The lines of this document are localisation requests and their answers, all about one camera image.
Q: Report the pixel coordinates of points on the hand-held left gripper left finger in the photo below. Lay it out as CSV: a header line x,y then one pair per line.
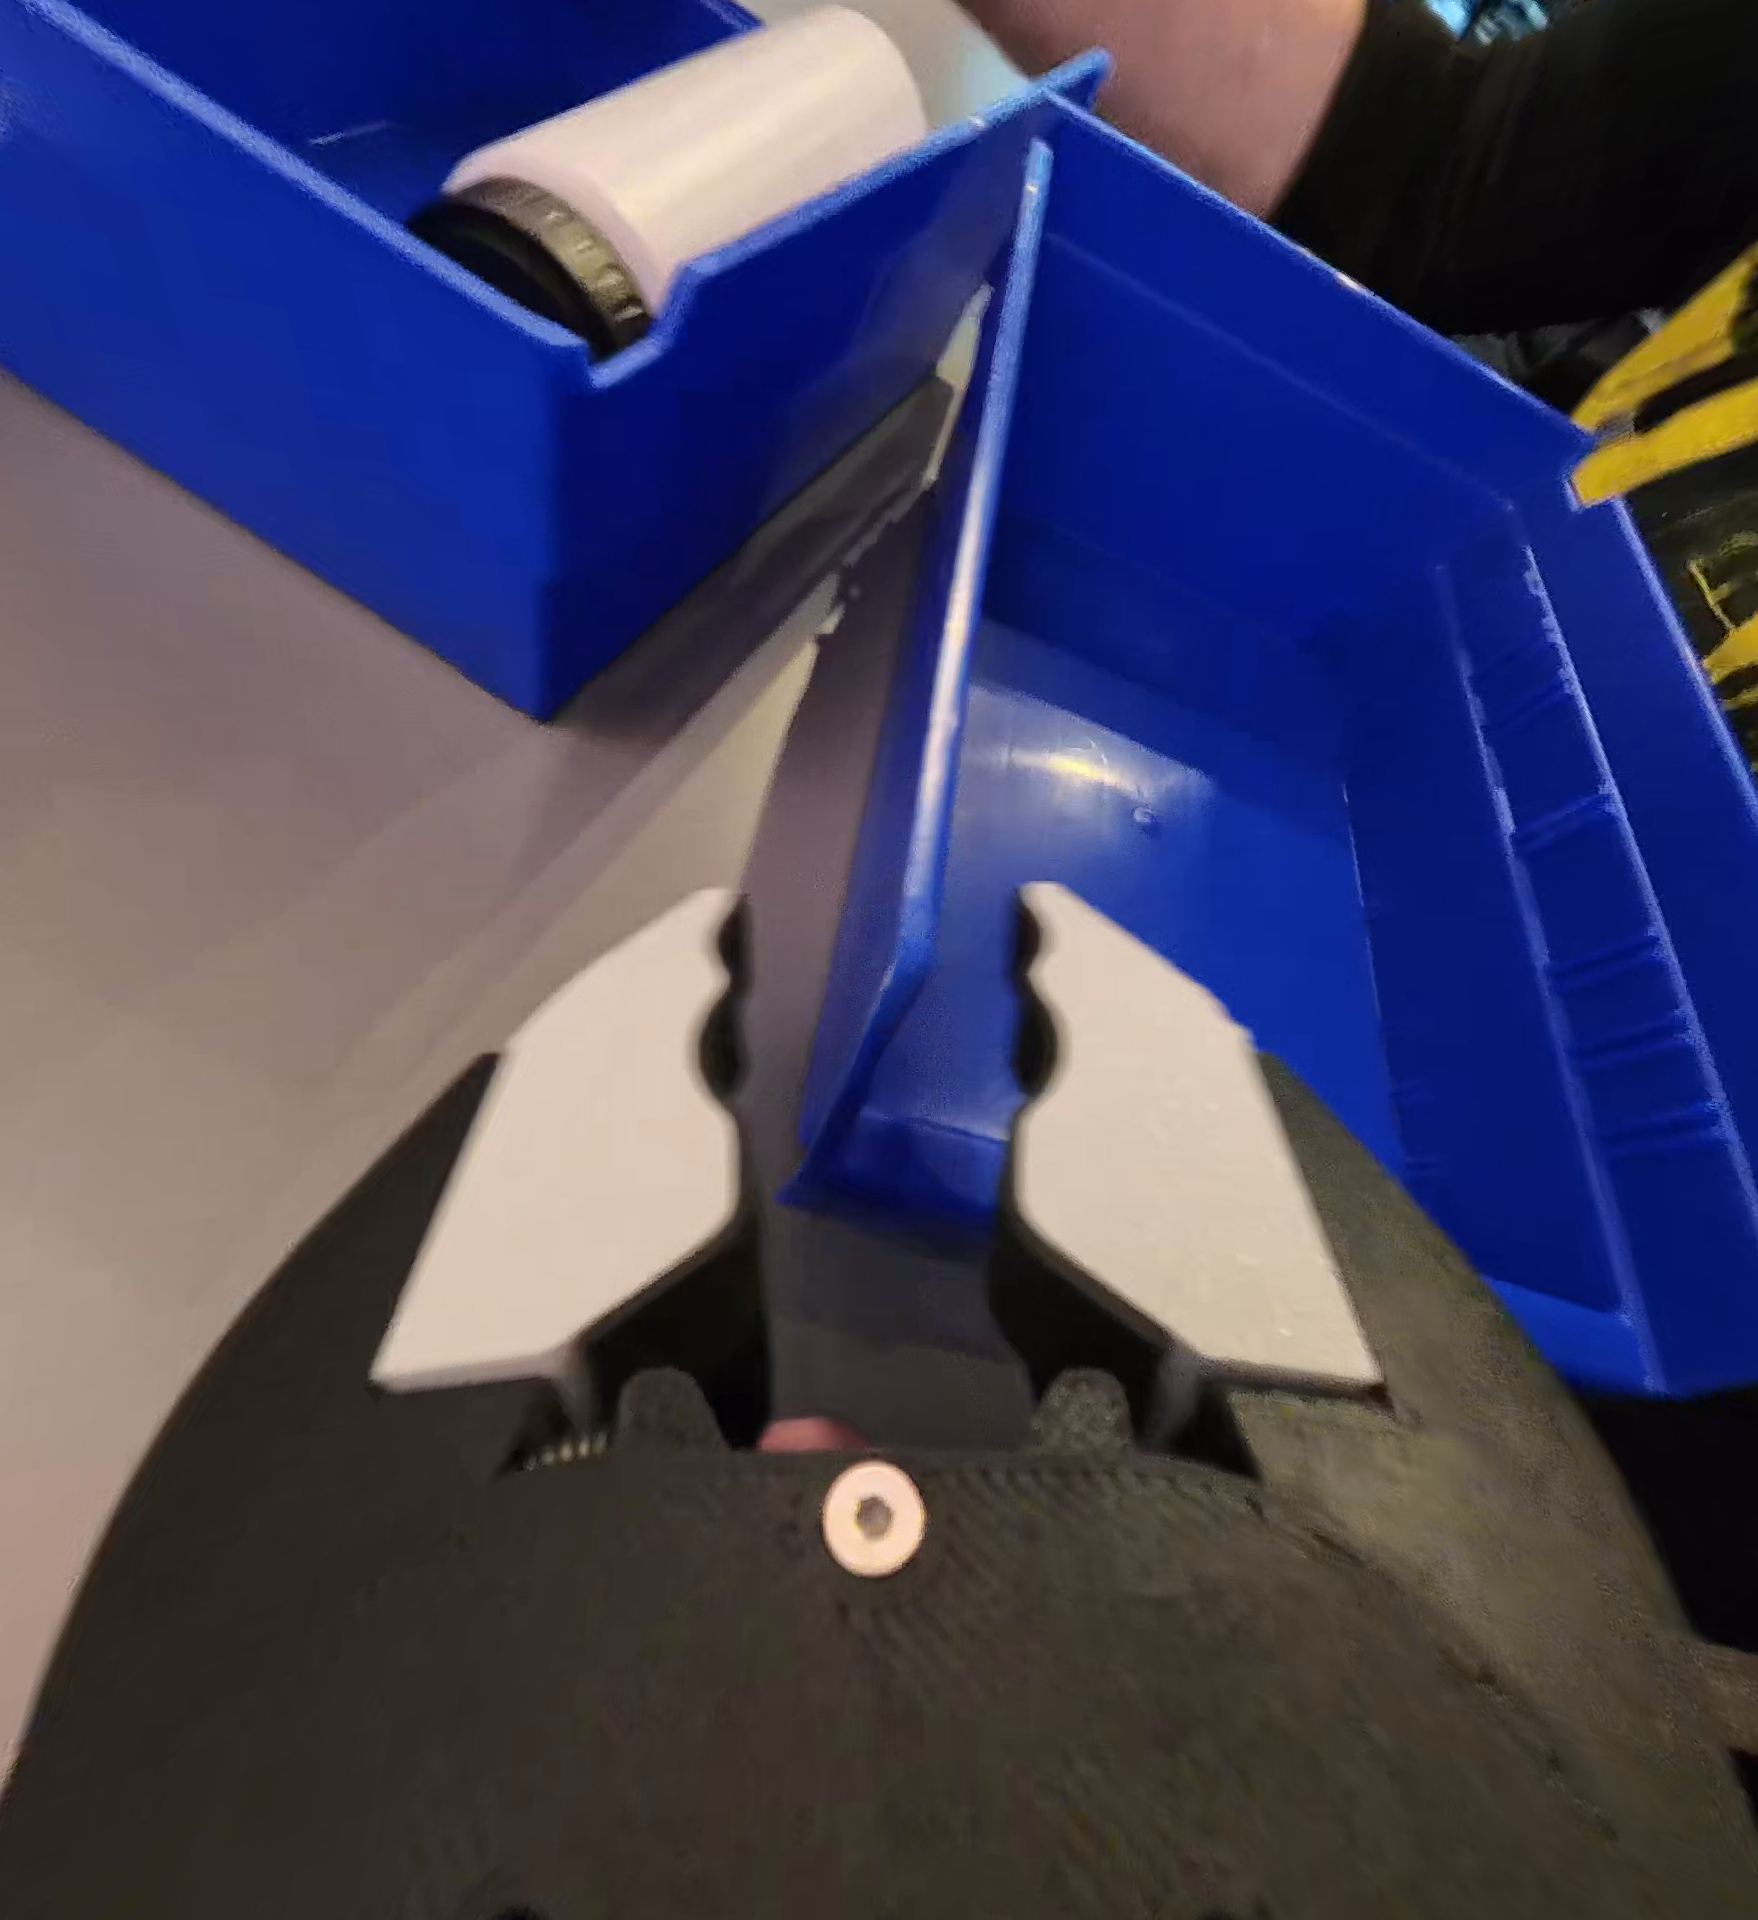
x,y
563,1202

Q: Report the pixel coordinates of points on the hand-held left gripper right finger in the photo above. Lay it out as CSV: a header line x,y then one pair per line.
x,y
1179,1187

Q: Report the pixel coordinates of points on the blue plastic bin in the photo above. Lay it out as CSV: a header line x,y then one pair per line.
x,y
1361,842
280,391

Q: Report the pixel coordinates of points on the black bottle lid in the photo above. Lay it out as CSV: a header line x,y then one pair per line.
x,y
534,255

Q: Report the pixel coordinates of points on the white bottle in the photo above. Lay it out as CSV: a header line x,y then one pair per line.
x,y
714,137

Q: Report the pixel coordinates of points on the person's right forearm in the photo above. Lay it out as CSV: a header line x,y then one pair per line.
x,y
1361,122

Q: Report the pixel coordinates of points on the black yellow printed shirt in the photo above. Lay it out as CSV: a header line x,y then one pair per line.
x,y
1719,542

